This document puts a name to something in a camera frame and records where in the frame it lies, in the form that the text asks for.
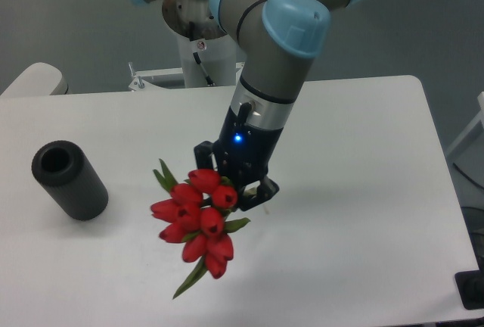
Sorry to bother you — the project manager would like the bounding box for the white chair seat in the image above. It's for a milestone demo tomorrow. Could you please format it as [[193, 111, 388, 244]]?
[[1, 62, 69, 98]]

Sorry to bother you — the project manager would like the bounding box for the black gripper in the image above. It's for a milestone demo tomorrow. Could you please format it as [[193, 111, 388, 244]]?
[[194, 106, 282, 211]]

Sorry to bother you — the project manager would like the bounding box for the white frame at right edge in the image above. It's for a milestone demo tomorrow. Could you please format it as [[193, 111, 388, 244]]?
[[445, 92, 483, 161]]

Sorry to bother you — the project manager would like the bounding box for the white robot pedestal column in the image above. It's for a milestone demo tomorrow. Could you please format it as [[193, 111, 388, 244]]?
[[162, 0, 242, 88]]

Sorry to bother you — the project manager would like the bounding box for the dark grey ribbed vase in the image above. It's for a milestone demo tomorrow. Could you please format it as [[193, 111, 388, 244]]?
[[31, 140, 109, 221]]

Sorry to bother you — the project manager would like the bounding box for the red tulip bouquet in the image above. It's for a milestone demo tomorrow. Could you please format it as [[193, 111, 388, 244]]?
[[150, 160, 250, 298]]

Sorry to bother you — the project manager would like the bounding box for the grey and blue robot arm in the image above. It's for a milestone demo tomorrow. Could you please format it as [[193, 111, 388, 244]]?
[[133, 0, 361, 211]]

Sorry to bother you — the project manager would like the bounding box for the black clamp at table corner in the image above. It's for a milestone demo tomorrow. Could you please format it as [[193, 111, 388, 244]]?
[[455, 270, 483, 310]]

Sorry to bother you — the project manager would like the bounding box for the black cable on floor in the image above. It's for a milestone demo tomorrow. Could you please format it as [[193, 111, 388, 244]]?
[[452, 163, 484, 188]]

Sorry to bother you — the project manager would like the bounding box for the black pedestal cable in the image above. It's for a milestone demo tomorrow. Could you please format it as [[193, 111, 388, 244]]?
[[188, 20, 216, 88]]

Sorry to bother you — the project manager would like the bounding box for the white pedestal base frame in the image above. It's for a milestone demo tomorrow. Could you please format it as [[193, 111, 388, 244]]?
[[127, 61, 247, 92]]

